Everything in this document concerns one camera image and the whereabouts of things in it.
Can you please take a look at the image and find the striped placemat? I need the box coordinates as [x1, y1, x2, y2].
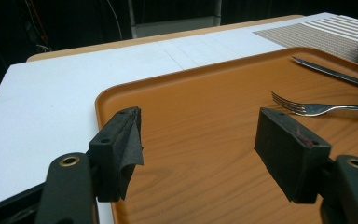
[254, 14, 358, 64]

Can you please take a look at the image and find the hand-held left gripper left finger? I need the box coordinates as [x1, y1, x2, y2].
[86, 106, 145, 203]

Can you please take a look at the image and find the tangle of floor cables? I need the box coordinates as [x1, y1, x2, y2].
[21, 0, 125, 54]

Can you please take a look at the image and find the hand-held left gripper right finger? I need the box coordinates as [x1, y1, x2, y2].
[254, 106, 333, 205]

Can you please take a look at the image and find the wooden-handled knife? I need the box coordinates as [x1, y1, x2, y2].
[291, 55, 358, 93]

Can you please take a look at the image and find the wooden-handled fork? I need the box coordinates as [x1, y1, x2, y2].
[270, 91, 358, 118]

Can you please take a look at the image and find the orange wood-grain tray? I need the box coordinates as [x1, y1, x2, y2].
[94, 46, 358, 224]

